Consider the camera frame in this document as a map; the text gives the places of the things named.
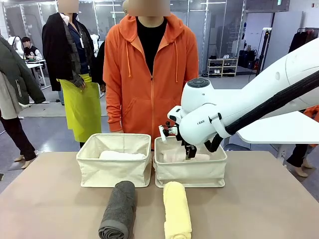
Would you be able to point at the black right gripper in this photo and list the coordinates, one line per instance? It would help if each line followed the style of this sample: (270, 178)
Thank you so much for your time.
(180, 135)

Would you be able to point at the pink towel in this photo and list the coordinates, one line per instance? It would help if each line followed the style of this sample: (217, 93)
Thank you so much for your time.
(174, 156)

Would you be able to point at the yellow towel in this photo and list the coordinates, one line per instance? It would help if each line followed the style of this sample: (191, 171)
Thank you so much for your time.
(176, 211)

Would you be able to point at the white towel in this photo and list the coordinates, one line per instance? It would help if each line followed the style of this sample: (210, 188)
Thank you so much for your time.
(122, 155)

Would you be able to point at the grey towel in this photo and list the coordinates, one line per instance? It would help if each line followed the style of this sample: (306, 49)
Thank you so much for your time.
(119, 211)

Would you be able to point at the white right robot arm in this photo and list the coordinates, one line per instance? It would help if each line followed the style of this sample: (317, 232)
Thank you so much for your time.
(224, 119)

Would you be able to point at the cream fabric basket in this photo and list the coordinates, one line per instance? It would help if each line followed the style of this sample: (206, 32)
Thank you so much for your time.
(114, 171)
(189, 173)

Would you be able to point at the person in orange hoodie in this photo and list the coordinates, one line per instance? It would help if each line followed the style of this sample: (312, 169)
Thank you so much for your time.
(139, 94)

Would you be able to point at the wooden shoe rack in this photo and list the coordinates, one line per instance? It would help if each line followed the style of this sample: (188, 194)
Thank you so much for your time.
(222, 67)

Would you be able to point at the white side table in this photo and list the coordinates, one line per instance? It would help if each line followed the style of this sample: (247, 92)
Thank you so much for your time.
(279, 129)

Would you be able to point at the person in orange garment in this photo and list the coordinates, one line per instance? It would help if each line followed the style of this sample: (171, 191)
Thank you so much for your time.
(299, 159)

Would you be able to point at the black equipment case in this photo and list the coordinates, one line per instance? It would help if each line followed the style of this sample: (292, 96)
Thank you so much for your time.
(246, 58)

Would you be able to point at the black tripod pole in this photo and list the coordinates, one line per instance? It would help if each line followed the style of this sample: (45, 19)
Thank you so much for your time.
(261, 57)

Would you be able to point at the figure in yellow skirt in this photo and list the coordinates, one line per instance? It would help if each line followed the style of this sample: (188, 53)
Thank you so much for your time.
(79, 104)

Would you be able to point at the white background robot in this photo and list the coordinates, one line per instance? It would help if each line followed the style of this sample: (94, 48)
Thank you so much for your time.
(95, 44)

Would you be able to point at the rack of dark coats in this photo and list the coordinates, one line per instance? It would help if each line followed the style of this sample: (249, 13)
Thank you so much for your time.
(299, 41)

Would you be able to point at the bald mannequin head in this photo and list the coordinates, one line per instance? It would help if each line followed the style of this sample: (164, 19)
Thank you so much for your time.
(125, 5)

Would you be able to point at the white background desk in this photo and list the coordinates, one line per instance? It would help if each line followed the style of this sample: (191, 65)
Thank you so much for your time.
(35, 66)

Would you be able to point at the seated person in varsity jacket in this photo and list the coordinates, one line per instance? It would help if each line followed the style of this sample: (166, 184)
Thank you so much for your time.
(32, 51)

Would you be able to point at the person in dark puffer coat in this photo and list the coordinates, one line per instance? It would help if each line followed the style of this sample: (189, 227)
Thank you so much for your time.
(15, 82)

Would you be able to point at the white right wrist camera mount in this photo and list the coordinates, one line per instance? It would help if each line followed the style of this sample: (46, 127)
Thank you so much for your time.
(165, 133)

